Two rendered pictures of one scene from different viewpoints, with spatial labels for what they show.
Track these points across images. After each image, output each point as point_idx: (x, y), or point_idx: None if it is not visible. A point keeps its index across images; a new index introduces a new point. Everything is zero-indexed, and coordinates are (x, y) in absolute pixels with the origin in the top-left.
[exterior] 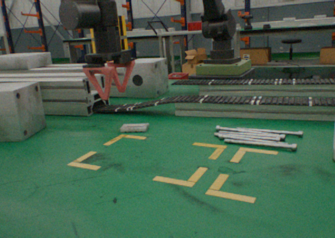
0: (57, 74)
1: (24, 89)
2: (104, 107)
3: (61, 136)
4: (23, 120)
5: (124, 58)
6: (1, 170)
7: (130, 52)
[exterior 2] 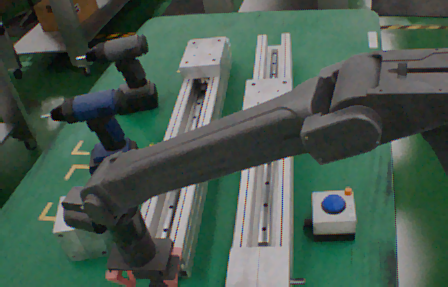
0: (180, 198)
1: (70, 231)
2: (162, 280)
3: (79, 284)
4: (70, 250)
5: (141, 275)
6: (14, 285)
7: (160, 271)
